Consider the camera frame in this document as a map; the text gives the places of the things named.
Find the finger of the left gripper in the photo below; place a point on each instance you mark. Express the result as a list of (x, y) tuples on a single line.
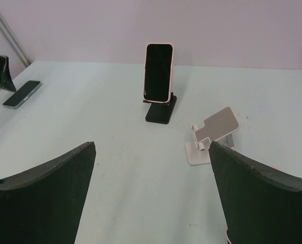
[(6, 82)]

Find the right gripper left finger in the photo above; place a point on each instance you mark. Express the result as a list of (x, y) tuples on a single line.
[(44, 204)]

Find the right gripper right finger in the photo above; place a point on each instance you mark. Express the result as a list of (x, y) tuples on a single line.
[(260, 203)]

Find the blue phone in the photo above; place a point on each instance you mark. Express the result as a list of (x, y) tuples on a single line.
[(22, 95)]

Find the white phone stand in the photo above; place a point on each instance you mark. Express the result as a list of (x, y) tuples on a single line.
[(218, 127)]

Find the black phone stand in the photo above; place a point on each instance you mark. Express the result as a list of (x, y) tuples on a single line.
[(161, 113)]

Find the pink case phone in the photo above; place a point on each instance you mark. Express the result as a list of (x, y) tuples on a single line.
[(158, 72)]

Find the left aluminium corner post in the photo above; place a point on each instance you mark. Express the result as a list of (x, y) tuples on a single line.
[(14, 42)]

